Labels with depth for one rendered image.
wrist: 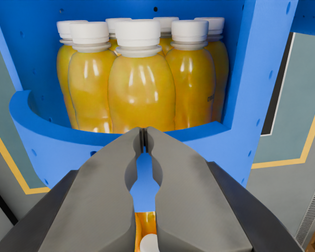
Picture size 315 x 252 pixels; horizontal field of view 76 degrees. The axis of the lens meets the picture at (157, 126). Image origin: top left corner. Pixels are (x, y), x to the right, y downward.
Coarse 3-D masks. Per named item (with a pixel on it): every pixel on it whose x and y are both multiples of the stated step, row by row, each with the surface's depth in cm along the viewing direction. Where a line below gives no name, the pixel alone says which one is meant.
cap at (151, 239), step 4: (144, 236) 35; (148, 236) 35; (152, 236) 35; (156, 236) 35; (144, 240) 34; (148, 240) 34; (152, 240) 34; (156, 240) 34; (140, 244) 34; (144, 244) 34; (148, 244) 34; (152, 244) 34; (156, 244) 34; (140, 248) 33; (144, 248) 33; (148, 248) 33; (152, 248) 33; (156, 248) 33
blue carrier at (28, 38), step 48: (0, 0) 20; (48, 0) 26; (96, 0) 31; (144, 0) 32; (192, 0) 31; (240, 0) 25; (288, 0) 12; (0, 48) 20; (48, 48) 27; (240, 48) 12; (48, 96) 28; (240, 96) 13; (48, 144) 14; (96, 144) 13; (144, 144) 13; (192, 144) 14; (240, 144) 16; (144, 192) 15
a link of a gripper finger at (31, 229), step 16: (64, 176) 8; (48, 192) 8; (64, 192) 8; (32, 208) 7; (48, 208) 7; (16, 224) 7; (32, 224) 7; (48, 224) 7; (0, 240) 6; (16, 240) 6; (32, 240) 6
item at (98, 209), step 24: (120, 144) 10; (96, 168) 9; (120, 168) 9; (72, 192) 8; (96, 192) 8; (120, 192) 8; (72, 216) 7; (96, 216) 7; (120, 216) 7; (48, 240) 6; (72, 240) 6; (96, 240) 6; (120, 240) 6
